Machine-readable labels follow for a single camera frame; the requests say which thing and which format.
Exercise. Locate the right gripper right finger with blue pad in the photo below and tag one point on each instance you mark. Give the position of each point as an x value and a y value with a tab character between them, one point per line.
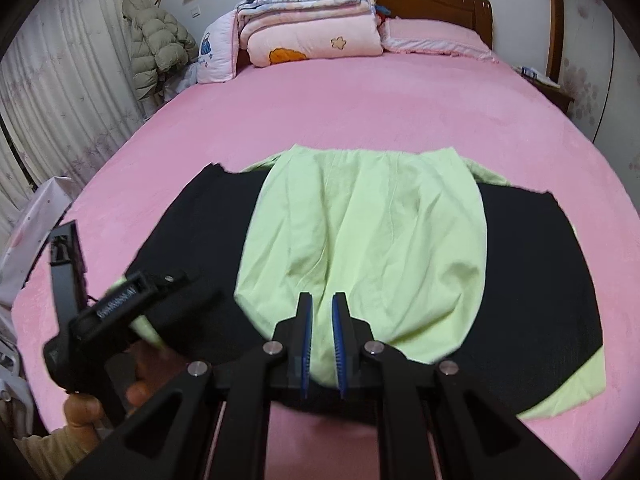
434	421

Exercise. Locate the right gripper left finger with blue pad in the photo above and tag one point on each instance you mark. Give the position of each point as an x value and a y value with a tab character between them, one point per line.
210	422

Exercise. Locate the green and black hooded jacket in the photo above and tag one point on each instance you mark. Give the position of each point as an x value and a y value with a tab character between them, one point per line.
443	259

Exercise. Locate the person's left hand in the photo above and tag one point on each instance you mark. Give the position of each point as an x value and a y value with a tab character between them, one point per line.
147	369

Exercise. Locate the white storage box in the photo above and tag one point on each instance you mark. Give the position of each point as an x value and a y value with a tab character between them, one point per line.
43	212

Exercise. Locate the white floral curtain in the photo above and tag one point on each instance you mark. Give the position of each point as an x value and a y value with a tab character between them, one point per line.
67	102

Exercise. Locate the beige puffer coat hanging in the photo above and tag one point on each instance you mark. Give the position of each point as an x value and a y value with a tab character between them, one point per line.
159	44

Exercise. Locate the white pillow with blue print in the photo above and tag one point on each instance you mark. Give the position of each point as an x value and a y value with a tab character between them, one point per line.
219	50

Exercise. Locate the brown wooden nightstand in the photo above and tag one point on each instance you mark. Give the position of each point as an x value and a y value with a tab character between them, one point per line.
558	97

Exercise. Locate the items on nightstand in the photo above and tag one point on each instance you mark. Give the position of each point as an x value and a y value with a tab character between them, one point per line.
533	75

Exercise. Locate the folded pink cartoon quilt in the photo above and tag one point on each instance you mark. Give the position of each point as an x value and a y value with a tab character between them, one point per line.
347	37

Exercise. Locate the floral sliding wardrobe door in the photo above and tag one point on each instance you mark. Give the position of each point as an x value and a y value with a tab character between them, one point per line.
600	70

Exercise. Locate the flat pink pillow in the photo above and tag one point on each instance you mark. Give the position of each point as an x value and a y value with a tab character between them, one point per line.
434	38

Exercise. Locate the brown wooden headboard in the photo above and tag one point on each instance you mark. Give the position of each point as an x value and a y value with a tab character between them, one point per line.
471	14

